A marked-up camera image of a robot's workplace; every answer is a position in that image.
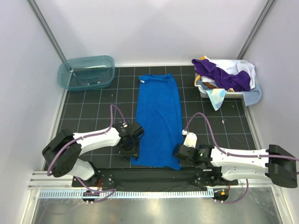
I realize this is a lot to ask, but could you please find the white towel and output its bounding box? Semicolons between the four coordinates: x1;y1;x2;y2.
206;58;256;90

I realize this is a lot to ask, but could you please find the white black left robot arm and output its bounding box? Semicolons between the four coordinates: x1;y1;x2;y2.
42;122;144;187

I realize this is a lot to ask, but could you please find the aluminium frame rail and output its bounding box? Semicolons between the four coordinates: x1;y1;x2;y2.
28;171;278;190

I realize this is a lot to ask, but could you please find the slotted cable duct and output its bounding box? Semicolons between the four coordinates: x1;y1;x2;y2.
38;189;214;200

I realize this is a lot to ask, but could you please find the teal transparent plastic bin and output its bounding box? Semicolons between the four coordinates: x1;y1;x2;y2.
57;56;115;91

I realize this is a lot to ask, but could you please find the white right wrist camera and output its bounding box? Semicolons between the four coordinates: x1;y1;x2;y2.
182;130;197;148

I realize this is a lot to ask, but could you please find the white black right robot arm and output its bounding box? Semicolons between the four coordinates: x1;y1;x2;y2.
173;144;298;189

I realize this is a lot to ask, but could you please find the purple towel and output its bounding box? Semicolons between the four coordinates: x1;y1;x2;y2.
192;59;251;92

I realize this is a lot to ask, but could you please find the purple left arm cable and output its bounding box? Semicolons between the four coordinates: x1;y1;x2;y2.
46;104;128;203

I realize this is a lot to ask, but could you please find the light blue towel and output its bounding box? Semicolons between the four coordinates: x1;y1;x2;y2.
242;84;262;106

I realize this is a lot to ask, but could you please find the white laundry basket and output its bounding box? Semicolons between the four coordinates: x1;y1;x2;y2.
198;56;243;98

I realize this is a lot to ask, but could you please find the black grid cutting mat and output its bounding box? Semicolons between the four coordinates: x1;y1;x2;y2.
43;65;267;170

